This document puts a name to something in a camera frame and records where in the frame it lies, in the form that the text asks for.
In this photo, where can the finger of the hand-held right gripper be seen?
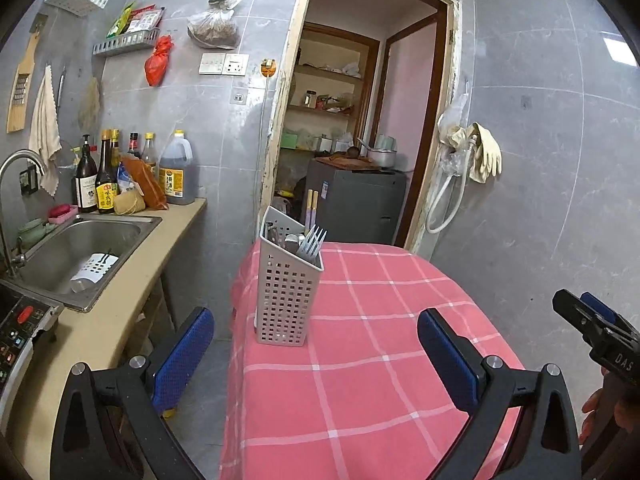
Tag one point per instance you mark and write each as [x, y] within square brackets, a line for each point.
[585, 320]
[602, 307]

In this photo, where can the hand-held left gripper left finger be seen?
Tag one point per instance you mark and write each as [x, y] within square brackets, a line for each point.
[185, 355]

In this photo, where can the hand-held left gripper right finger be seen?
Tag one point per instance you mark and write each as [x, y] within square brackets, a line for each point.
[445, 360]

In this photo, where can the white perforated utensil holder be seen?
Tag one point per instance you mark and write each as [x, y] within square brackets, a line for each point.
[285, 300]

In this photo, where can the metal bottle opener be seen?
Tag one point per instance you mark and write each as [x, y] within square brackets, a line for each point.
[272, 235]

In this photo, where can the silver spoon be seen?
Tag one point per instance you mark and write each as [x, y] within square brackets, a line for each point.
[293, 243]

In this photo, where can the silver fork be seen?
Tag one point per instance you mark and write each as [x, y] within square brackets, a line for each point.
[306, 246]
[319, 240]

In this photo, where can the person's right hand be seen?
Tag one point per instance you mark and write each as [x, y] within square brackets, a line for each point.
[591, 404]

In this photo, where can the beige countertop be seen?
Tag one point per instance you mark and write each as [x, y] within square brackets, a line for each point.
[100, 335]

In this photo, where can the pink checked tablecloth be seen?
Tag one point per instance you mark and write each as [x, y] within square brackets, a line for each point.
[360, 385]

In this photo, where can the white perforated tray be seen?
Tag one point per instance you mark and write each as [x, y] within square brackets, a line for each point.
[95, 272]

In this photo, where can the steel sink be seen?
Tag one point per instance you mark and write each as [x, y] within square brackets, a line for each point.
[90, 240]

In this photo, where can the beige mesh scrubber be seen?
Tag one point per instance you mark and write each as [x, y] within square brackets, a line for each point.
[129, 203]

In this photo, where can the induction cooker control panel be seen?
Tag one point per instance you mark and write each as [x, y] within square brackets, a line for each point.
[20, 335]

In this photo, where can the orange packet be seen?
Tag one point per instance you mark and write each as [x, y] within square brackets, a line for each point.
[145, 182]

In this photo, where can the oil jug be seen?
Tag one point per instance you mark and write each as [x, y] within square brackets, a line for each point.
[177, 175]

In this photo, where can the grey cabinet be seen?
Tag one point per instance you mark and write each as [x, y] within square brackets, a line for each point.
[350, 205]

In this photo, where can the yellow label sauce bottle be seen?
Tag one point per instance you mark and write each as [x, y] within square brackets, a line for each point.
[106, 190]

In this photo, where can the blue white packet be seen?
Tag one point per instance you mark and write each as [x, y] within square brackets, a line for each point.
[126, 177]

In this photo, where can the red soap in dish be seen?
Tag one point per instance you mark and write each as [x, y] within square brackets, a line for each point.
[62, 211]

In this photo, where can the green ceramic pot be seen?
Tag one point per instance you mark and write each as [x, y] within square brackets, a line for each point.
[32, 232]

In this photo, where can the cream rubber gloves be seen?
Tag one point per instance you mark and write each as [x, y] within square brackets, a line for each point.
[485, 150]

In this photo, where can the dark pump bottle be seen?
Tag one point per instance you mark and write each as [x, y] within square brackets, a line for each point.
[86, 185]

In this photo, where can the yellow cap bottle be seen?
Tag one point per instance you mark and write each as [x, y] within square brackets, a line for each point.
[149, 152]

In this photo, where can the metal pot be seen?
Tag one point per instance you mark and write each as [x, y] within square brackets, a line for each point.
[384, 158]

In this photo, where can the dark red cap bottle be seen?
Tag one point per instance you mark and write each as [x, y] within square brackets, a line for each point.
[133, 146]

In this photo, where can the slim gold cap bottle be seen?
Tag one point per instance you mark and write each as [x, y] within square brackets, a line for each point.
[115, 145]

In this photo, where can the wooden chopping board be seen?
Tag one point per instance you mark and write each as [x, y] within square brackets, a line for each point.
[345, 160]

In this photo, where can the green box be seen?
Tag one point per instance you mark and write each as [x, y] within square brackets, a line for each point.
[290, 140]

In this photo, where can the metal faucet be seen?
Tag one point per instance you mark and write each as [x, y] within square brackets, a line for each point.
[15, 157]

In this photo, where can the beige hanging towel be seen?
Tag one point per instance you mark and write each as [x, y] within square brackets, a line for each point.
[44, 135]

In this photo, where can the hanging loofah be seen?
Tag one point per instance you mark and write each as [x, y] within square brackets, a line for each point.
[91, 105]

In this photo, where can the glass jar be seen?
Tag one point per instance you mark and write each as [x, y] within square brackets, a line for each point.
[311, 100]

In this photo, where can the red plastic bag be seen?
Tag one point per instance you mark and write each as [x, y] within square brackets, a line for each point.
[157, 65]

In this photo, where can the hanging metal tool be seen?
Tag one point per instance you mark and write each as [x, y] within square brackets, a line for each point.
[61, 87]

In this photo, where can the orange plug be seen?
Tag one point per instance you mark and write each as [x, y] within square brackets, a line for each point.
[268, 67]

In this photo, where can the wooden shelf unit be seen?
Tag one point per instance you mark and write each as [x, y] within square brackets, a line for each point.
[325, 76]

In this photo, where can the wooden grater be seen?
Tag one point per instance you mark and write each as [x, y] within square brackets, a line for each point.
[22, 85]

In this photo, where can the bag of dried goods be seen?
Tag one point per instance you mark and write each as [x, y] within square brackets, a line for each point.
[212, 30]

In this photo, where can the red packet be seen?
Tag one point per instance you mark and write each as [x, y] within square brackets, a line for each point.
[145, 21]

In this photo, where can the green packet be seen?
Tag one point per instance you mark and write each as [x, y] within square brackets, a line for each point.
[120, 22]

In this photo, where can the black wall plug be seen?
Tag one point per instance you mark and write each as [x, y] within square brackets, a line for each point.
[29, 180]

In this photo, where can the small wall plate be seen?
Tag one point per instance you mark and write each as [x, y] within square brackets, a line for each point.
[239, 96]

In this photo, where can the wooden door frame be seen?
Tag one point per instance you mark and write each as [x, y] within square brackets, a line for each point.
[295, 85]

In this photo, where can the white wall switch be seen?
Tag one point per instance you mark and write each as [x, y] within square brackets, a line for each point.
[211, 63]

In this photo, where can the white wall socket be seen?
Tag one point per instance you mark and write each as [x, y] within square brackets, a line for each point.
[236, 64]

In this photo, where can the grey wall rack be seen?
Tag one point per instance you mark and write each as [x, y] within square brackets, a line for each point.
[125, 45]

